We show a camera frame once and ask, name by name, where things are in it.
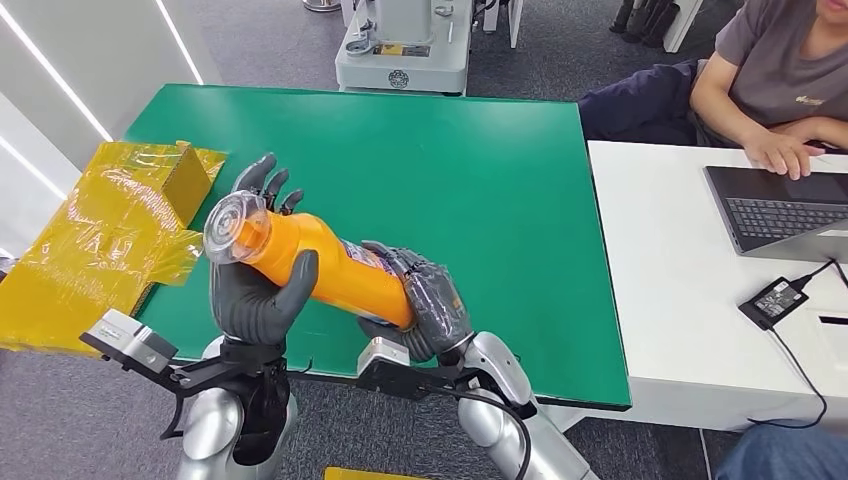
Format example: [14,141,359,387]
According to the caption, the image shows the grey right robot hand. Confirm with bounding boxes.
[357,240,475,364]

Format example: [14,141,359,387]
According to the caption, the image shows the person's right hand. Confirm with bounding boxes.
[745,129,826,181]

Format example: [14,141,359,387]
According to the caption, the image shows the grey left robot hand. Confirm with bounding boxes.
[208,153,321,349]

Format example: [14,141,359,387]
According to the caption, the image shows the orange detergent bottle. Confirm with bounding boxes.
[203,190,417,331]

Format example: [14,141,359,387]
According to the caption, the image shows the dark grey laptop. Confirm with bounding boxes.
[704,165,848,265]

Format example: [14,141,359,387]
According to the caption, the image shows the person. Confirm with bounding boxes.
[578,0,848,181]

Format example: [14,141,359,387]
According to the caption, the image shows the black power adapter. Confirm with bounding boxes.
[737,276,811,331]

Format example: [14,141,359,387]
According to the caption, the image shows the white cabinet panel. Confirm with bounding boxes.
[662,0,705,56]

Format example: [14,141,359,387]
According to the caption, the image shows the yellow film-wrapped cardboard box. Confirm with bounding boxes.
[0,140,228,359]

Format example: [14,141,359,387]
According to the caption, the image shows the yellow box edge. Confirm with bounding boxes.
[323,466,429,480]

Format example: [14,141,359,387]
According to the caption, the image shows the white machine base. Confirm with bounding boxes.
[333,0,473,95]

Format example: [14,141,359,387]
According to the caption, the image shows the white furniture panels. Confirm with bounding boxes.
[483,0,526,51]

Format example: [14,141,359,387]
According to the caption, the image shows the person's leg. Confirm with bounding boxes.
[714,423,848,480]

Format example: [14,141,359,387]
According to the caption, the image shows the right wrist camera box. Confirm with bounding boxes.
[357,336,412,379]

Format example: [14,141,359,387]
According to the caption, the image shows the black left camera bracket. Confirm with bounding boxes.
[99,344,293,442]

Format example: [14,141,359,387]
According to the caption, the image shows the black camera bracket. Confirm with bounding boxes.
[99,344,293,442]
[356,360,478,402]

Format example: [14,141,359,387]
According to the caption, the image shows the black right camera bracket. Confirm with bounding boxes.
[356,360,478,402]

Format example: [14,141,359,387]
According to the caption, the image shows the thin black adapter cable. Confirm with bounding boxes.
[798,256,848,291]
[748,327,829,429]

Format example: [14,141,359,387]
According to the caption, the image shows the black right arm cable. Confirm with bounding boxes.
[423,384,533,480]

